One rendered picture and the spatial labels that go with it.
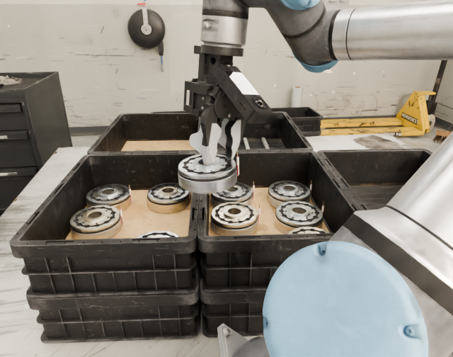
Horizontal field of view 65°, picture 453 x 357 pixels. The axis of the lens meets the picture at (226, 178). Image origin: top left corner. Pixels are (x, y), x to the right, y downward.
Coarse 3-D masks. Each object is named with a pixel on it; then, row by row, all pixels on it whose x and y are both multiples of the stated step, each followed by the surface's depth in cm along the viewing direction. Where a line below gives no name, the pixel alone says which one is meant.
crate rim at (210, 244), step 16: (320, 160) 88; (352, 208) 66; (208, 240) 57; (224, 240) 57; (240, 240) 57; (256, 240) 57; (272, 240) 57; (288, 240) 58; (304, 240) 58; (320, 240) 58
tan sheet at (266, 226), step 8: (256, 192) 94; (264, 192) 94; (256, 200) 90; (264, 200) 90; (256, 208) 86; (264, 208) 86; (272, 208) 86; (264, 216) 83; (272, 216) 83; (264, 224) 80; (272, 224) 80; (256, 232) 77; (264, 232) 77; (272, 232) 77; (280, 232) 77
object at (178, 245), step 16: (80, 160) 88; (192, 208) 66; (32, 224) 62; (192, 224) 61; (16, 240) 57; (48, 240) 57; (64, 240) 57; (80, 240) 57; (96, 240) 57; (112, 240) 57; (128, 240) 57; (144, 240) 57; (160, 240) 57; (176, 240) 57; (192, 240) 57; (16, 256) 57; (32, 256) 57; (48, 256) 57; (64, 256) 57; (80, 256) 57
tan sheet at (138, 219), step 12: (132, 192) 94; (144, 192) 94; (132, 204) 88; (144, 204) 88; (120, 216) 83; (132, 216) 83; (144, 216) 83; (156, 216) 83; (168, 216) 83; (180, 216) 83; (132, 228) 78; (144, 228) 78; (156, 228) 78; (168, 228) 78; (180, 228) 78
